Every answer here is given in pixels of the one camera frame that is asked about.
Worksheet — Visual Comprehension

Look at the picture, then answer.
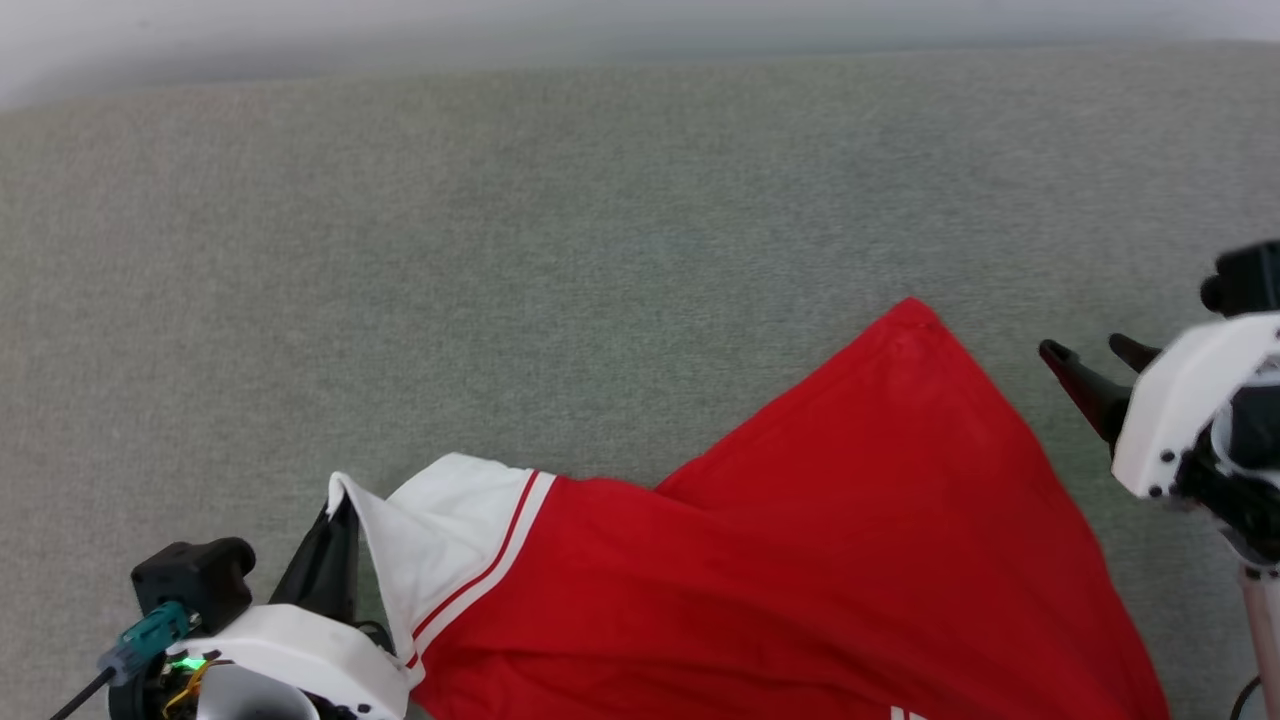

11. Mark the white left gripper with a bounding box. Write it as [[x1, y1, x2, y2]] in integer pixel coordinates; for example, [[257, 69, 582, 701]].
[[165, 492, 413, 720]]

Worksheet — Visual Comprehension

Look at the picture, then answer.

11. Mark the teal plug black cable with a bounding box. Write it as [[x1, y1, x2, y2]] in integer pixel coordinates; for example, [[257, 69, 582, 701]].
[[48, 600, 193, 720]]

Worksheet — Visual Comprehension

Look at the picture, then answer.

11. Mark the red and white garment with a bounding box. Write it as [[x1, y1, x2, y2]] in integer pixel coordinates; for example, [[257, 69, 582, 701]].
[[326, 296, 1171, 720]]

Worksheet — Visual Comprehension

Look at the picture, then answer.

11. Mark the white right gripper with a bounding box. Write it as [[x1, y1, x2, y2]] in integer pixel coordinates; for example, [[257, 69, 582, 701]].
[[1038, 311, 1280, 501]]

